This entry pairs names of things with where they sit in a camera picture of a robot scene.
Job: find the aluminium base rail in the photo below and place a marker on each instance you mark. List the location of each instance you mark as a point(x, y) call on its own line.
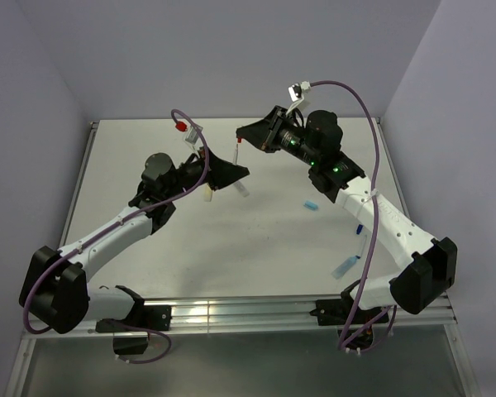
point(264, 314)

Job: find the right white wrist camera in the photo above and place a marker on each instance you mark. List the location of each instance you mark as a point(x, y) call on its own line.
point(298, 93)

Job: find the clear orange highlighter pen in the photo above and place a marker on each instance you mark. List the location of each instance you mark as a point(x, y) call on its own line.
point(241, 189)

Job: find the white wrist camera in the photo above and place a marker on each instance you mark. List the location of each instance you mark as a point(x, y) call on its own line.
point(192, 135)
point(298, 93)

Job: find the clear blue highlighter pen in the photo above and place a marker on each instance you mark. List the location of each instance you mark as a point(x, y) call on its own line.
point(344, 267)

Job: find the thin blue pen refill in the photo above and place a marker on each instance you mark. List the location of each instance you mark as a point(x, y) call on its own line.
point(363, 241)

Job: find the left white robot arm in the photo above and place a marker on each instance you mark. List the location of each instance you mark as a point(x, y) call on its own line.
point(56, 289)

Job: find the yellow highlighter pen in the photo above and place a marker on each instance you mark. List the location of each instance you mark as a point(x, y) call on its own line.
point(207, 193)

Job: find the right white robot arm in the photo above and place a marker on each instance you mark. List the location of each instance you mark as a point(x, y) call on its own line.
point(426, 265)

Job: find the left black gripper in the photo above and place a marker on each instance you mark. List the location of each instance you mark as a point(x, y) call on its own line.
point(221, 173)

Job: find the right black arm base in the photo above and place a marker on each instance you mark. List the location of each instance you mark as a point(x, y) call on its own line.
point(334, 312)

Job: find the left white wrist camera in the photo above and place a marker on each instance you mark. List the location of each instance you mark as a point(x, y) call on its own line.
point(192, 135)

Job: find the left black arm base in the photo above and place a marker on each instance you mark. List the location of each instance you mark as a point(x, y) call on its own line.
point(153, 317)

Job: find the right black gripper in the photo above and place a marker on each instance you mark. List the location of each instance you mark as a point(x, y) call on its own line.
point(264, 132)

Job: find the light blue pen cap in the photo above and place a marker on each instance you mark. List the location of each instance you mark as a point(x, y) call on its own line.
point(310, 205)

